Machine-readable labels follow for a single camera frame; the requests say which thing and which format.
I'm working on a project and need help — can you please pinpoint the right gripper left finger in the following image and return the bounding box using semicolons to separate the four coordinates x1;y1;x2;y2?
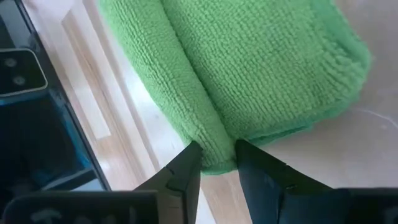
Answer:
0;140;203;224

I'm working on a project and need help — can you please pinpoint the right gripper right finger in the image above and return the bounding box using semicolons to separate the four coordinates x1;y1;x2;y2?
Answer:
235;139;398;224

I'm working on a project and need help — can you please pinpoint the green microfiber towel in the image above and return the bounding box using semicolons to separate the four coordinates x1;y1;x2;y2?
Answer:
95;0;373;176

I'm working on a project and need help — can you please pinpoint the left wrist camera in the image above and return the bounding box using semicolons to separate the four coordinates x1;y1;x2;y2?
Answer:
0;47;49;98

